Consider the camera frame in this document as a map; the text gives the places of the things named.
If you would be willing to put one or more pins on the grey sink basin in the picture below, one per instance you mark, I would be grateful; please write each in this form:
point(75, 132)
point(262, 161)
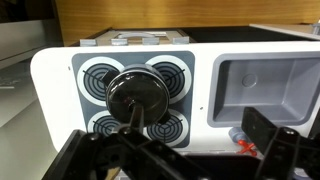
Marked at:
point(266, 93)

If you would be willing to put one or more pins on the grey stove knob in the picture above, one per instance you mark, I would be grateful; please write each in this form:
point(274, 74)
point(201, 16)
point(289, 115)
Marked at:
point(119, 41)
point(150, 40)
point(88, 42)
point(180, 40)

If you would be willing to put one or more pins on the black pot lid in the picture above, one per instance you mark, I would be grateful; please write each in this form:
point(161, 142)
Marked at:
point(133, 93)

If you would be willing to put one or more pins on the grey toy pot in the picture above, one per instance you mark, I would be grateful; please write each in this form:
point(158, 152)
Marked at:
point(150, 68)

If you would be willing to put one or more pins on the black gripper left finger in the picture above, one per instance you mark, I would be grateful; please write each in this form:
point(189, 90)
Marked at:
point(137, 118)

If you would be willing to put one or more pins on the grey toy faucet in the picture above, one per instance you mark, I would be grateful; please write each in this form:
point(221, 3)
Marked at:
point(235, 134)

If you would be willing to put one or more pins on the silver oven door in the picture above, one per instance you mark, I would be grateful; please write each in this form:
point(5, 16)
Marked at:
point(136, 34)

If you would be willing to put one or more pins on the white black toy kitchen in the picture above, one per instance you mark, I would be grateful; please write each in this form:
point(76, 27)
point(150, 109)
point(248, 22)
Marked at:
point(50, 86)

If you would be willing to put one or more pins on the light wooden table top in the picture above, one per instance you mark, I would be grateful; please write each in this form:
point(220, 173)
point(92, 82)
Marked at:
point(183, 13)

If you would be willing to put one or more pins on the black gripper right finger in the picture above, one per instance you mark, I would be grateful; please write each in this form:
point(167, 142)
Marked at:
point(256, 128)

